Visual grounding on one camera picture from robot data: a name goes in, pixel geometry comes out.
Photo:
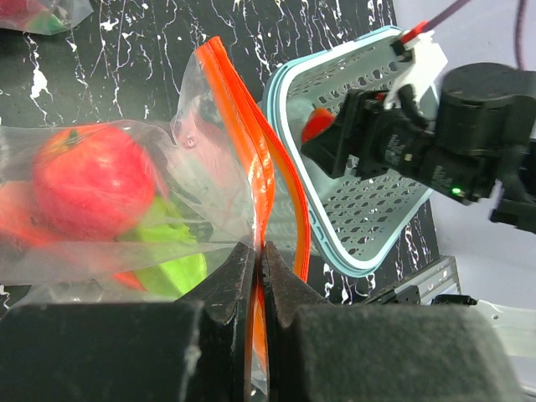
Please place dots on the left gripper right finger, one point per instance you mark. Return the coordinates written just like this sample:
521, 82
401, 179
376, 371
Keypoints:
319, 351

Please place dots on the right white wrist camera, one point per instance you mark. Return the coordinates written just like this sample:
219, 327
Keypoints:
426, 59

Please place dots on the aluminium frame rail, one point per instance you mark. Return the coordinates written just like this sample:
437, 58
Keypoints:
421, 287

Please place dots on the light blue plastic basket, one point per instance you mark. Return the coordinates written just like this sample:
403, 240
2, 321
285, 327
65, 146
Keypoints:
354, 222

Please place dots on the clear orange zip top bag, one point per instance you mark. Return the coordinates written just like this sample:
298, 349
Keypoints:
43, 17

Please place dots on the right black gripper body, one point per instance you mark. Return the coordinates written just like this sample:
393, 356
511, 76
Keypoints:
363, 123

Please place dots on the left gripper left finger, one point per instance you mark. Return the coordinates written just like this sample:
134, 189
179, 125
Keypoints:
197, 348

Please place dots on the red apple toy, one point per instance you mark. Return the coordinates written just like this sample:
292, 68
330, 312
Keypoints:
93, 182

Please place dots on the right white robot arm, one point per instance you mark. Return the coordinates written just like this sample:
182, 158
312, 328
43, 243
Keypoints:
479, 139

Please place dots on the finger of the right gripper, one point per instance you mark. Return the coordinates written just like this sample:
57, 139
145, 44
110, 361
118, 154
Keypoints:
326, 151

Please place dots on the red orange pepper toy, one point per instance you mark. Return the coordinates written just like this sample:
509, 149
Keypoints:
319, 120

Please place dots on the watermelon slice toy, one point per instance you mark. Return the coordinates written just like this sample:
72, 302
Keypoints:
34, 252

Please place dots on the green lime toy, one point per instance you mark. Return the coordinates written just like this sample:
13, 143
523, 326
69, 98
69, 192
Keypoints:
172, 262

